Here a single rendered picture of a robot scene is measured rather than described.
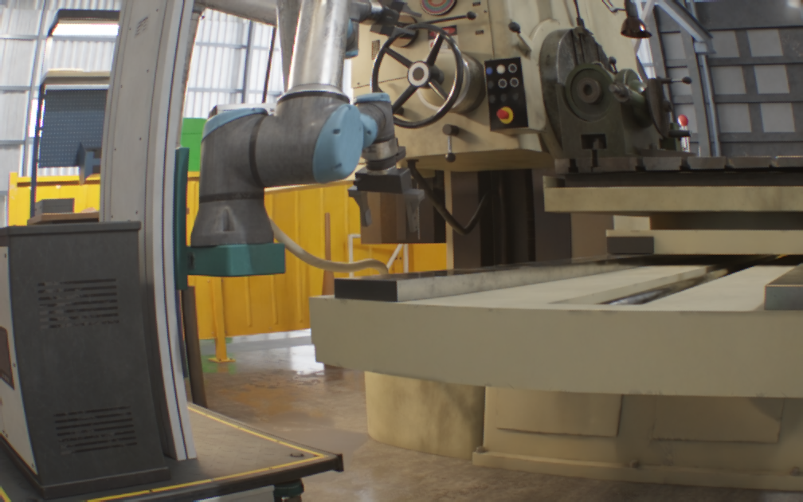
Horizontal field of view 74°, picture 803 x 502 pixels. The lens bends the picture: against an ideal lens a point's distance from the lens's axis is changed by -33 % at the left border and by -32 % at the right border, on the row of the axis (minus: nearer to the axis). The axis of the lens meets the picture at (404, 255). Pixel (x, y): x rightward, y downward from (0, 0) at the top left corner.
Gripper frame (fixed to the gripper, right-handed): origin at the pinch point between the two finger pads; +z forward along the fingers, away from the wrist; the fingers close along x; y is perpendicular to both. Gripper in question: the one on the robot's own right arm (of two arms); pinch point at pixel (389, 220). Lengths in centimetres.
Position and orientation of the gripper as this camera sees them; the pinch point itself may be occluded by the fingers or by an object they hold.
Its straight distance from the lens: 192.5
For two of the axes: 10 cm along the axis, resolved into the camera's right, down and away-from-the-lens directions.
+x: 8.6, 1.1, -4.9
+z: 1.3, 8.9, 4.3
